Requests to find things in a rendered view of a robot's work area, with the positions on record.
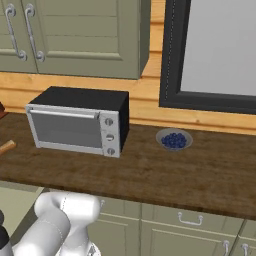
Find silver toaster oven door handle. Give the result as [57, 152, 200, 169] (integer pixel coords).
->
[27, 108, 101, 121]

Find wide green base cupboard door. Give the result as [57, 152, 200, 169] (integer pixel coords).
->
[140, 219, 240, 256]

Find open green drawer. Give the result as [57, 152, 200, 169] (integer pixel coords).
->
[0, 185, 47, 238]

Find wide green wall cupboard door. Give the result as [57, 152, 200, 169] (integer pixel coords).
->
[21, 0, 152, 81]

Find wide green drawer front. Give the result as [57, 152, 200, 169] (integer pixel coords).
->
[141, 202, 247, 236]

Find grey bowl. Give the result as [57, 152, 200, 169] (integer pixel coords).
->
[155, 127, 194, 152]

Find dark grey window frame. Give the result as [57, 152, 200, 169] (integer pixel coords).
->
[158, 0, 256, 116]

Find wooden rolling pin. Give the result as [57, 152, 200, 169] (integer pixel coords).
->
[0, 139, 17, 156]

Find grey glass toaster oven door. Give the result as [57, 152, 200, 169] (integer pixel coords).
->
[25, 104, 104, 156]

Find blueberries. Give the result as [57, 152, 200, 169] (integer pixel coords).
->
[161, 132, 188, 149]

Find short green drawer front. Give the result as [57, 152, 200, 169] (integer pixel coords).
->
[98, 197, 143, 221]

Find silver wall cupboard handle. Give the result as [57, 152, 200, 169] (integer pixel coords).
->
[4, 3, 28, 62]
[24, 3, 46, 63]

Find black and silver toaster oven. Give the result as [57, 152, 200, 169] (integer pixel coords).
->
[25, 85, 130, 159]

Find narrow green wall cupboard door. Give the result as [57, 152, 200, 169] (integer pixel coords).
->
[0, 0, 39, 74]

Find dark brown object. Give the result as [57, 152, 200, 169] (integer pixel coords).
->
[0, 102, 9, 120]

